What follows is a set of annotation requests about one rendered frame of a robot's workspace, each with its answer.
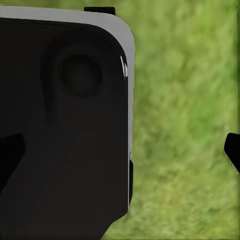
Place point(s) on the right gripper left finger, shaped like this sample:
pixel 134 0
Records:
pixel 12 149

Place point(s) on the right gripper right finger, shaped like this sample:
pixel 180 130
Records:
pixel 232 149

